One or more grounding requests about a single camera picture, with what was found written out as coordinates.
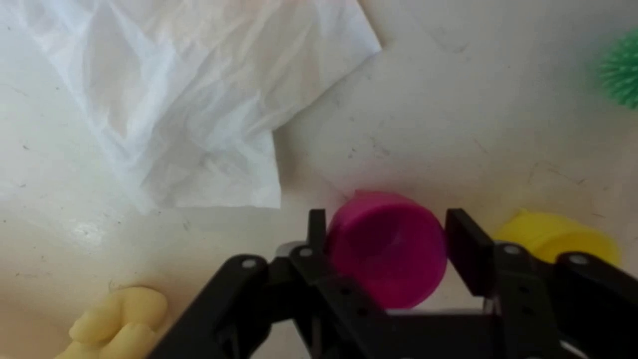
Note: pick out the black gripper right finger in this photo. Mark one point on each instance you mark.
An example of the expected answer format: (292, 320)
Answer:
(577, 308)

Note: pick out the green spiky ball toy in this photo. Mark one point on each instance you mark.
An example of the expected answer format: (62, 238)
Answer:
(619, 71)

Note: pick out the yellow bunny toy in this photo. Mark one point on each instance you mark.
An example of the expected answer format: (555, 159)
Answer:
(126, 324)

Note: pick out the white crumpled cloth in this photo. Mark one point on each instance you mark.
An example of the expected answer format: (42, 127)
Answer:
(184, 95)

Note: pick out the pink plastic bowl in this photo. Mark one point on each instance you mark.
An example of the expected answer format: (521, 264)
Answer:
(389, 246)

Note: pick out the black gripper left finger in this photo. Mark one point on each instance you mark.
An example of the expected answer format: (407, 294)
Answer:
(234, 314)

